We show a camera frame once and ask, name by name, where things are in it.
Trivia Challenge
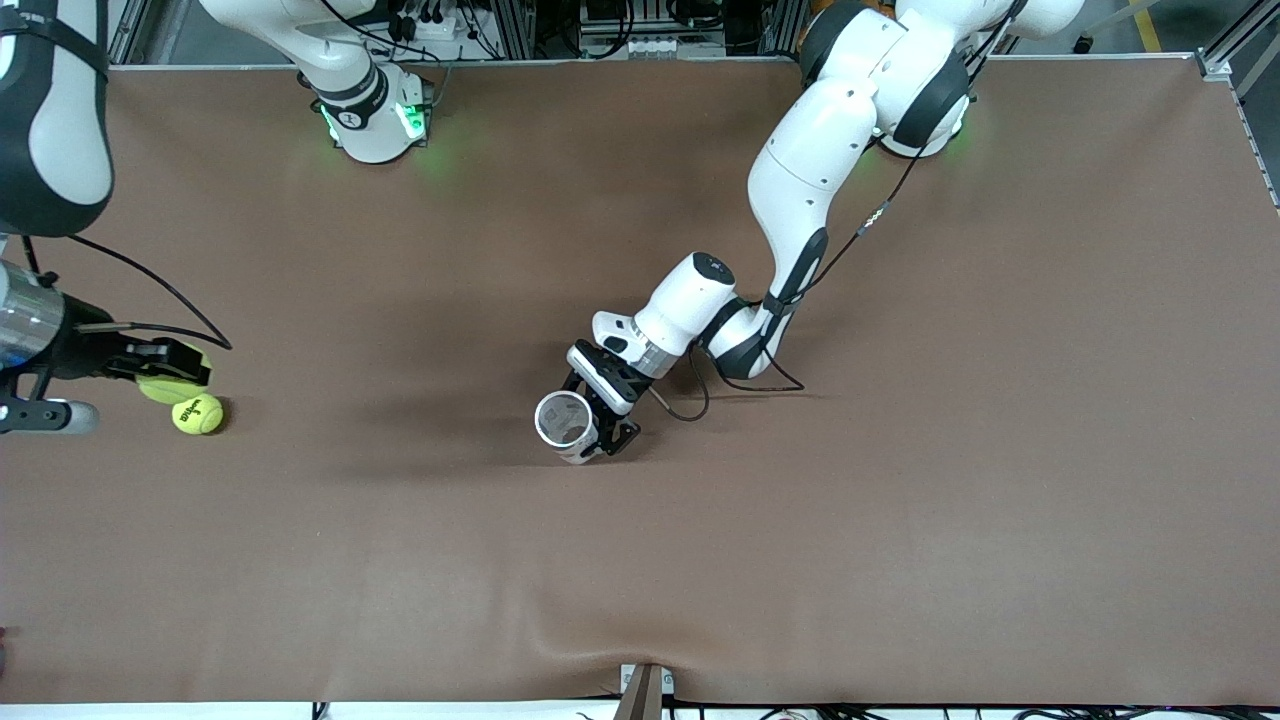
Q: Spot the yellow Roland Garros tennis ball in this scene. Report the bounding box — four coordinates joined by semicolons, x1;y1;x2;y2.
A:
135;345;211;405

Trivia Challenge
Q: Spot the white blue tennis ball can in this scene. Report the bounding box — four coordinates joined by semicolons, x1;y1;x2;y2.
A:
534;390;603;467

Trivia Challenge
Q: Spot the yellow Wilson tennis ball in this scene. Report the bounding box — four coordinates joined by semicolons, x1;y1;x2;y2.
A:
171;393;225;436

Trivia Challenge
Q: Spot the white power strip with plugs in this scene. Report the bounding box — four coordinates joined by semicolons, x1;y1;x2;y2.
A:
385;0;471;46

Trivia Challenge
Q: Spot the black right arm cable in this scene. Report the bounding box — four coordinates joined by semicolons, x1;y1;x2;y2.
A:
18;232;234;351

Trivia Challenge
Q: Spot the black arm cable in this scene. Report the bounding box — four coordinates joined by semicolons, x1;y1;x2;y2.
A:
18;232;234;351
650;0;1021;423

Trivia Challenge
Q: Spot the aluminium camera post profile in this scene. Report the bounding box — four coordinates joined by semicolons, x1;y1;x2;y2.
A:
618;663;674;720

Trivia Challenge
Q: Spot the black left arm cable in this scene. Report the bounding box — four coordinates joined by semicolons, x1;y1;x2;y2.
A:
650;0;1021;423

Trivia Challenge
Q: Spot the aluminium frame post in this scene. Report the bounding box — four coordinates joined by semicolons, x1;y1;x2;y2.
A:
762;0;807;56
490;0;536;59

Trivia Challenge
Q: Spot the aluminium frame strut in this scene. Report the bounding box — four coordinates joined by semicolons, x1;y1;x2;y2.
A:
108;0;151;66

